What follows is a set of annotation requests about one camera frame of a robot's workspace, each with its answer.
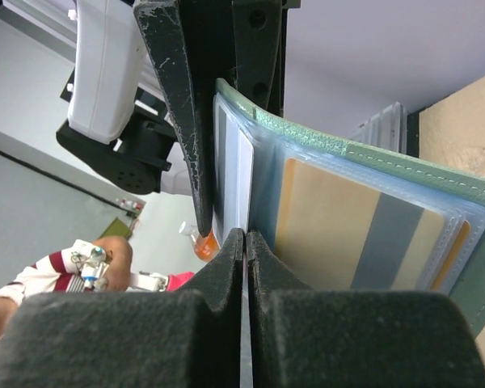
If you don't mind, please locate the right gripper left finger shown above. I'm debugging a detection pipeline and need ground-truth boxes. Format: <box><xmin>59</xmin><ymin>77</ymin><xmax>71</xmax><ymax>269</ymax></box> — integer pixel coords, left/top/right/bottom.
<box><xmin>0</xmin><ymin>229</ymin><xmax>244</xmax><ymax>387</ymax></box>

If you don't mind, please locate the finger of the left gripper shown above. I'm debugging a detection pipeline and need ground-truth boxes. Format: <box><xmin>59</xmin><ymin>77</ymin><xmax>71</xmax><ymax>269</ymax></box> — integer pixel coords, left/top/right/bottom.
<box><xmin>232</xmin><ymin>1</ymin><xmax>284</xmax><ymax>114</ymax></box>
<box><xmin>133</xmin><ymin>1</ymin><xmax>213</xmax><ymax>237</ymax></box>

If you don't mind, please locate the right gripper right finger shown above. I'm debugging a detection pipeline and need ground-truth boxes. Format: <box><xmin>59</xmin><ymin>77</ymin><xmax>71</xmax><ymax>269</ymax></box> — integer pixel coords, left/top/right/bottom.
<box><xmin>246</xmin><ymin>231</ymin><xmax>485</xmax><ymax>387</ymax></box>

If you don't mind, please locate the green card holder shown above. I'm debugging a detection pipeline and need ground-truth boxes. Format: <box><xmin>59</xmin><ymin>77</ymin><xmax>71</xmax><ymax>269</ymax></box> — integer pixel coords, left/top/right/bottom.
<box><xmin>213</xmin><ymin>79</ymin><xmax>485</xmax><ymax>334</ymax></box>

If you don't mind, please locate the orange card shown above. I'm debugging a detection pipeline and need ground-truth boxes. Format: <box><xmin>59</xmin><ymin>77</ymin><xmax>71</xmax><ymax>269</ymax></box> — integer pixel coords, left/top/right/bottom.
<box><xmin>275</xmin><ymin>158</ymin><xmax>446</xmax><ymax>289</ymax></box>

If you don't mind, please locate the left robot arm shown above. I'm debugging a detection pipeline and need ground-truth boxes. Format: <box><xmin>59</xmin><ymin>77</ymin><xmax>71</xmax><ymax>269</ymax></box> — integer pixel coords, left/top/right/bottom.
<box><xmin>56</xmin><ymin>1</ymin><xmax>288</xmax><ymax>235</ymax></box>

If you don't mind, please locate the pink tool in background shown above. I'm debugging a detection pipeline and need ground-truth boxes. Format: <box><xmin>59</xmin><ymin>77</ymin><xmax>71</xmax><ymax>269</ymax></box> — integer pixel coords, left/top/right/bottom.
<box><xmin>129</xmin><ymin>272</ymin><xmax>195</xmax><ymax>292</ymax></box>

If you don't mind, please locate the orange juice bottle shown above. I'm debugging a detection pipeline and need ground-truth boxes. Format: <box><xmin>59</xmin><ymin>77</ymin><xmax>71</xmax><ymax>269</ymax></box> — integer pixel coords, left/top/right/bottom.
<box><xmin>179</xmin><ymin>221</ymin><xmax>220</xmax><ymax>263</ymax></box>

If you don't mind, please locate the person in striped shirt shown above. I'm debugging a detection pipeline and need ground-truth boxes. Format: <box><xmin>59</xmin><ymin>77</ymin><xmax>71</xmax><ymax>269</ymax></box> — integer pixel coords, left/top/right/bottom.
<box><xmin>0</xmin><ymin>236</ymin><xmax>133</xmax><ymax>339</ymax></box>

